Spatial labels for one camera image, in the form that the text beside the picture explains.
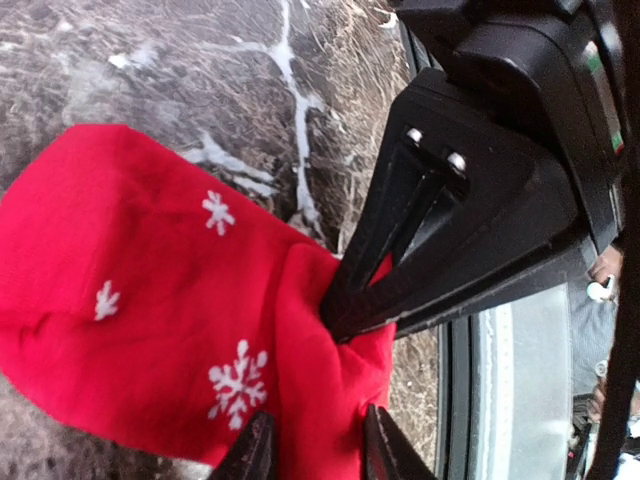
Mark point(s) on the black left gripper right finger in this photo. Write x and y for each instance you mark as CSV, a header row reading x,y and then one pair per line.
x,y
388,454

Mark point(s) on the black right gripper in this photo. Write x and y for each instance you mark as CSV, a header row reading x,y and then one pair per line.
x,y
552,71

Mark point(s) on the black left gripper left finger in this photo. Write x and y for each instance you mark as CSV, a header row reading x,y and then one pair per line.
x,y
253,456

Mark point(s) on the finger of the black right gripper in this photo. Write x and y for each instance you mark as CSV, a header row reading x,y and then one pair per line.
x,y
411,171
509,238

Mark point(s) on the red snowflake santa sock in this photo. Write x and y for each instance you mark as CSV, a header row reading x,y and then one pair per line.
x,y
146,302

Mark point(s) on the black front table rail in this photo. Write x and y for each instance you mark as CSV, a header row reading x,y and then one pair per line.
x,y
459,118

